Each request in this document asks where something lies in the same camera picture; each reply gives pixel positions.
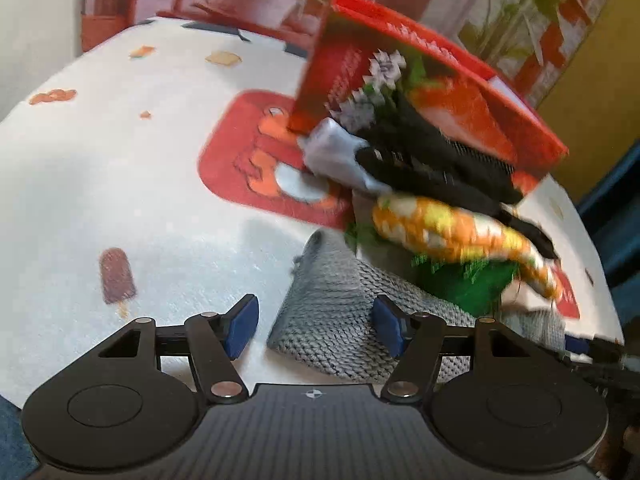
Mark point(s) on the red strawberry cardboard box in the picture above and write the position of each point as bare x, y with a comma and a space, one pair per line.
450, 110

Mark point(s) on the dark blue curtain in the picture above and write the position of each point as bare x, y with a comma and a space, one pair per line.
615, 220

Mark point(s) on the black dotted sock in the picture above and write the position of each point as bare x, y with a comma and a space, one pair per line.
440, 160

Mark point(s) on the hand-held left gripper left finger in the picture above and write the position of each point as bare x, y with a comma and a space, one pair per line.
240, 325

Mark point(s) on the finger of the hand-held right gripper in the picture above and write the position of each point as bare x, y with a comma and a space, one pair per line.
595, 355

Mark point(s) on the green fuzzy cloth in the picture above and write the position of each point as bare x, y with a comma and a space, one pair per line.
465, 282

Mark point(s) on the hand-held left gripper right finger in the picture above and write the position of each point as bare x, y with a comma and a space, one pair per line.
390, 325

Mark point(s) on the grey knitted cloth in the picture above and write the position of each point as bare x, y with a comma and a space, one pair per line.
330, 310

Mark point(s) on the orange yellow patterned cloth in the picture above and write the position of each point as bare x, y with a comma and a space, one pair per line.
450, 230

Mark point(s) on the white cartoon printed mat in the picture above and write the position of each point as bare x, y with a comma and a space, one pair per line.
125, 185

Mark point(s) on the plain black sock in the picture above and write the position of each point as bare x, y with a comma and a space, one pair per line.
532, 235

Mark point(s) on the white sock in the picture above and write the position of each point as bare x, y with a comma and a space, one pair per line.
340, 155

